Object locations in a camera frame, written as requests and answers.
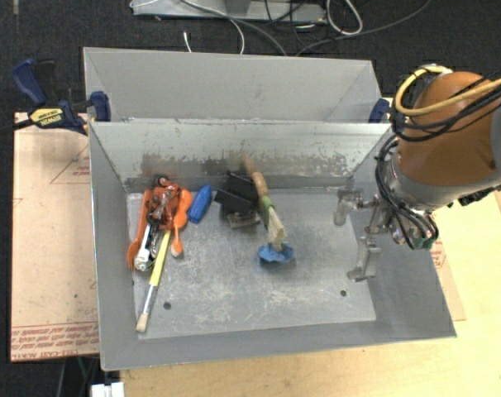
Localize wooden brush with green band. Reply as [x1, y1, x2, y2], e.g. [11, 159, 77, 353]
[250, 170, 288, 252]

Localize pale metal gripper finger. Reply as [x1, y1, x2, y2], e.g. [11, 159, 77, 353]
[346, 236, 380, 283]
[333, 188, 380, 227]

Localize brown cardboard board, red print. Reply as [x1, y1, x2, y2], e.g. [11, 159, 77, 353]
[9, 112, 467, 363]

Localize grey metal bin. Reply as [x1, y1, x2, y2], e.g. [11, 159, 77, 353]
[83, 46, 458, 372]

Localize orange and metal clamp tool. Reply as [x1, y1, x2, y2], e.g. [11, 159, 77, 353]
[145, 175, 182, 232]

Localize small blue dish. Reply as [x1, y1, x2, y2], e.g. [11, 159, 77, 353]
[256, 241, 297, 266]

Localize orange plastic fork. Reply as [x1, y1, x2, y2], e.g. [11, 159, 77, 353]
[126, 189, 153, 270]

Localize orange plastic spoon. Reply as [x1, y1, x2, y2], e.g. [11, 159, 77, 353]
[169, 187, 194, 259]

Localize yellow handled paintbrush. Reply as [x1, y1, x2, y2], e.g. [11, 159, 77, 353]
[135, 229, 173, 334]

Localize black binder clip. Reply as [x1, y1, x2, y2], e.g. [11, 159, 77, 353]
[213, 171, 260, 218]

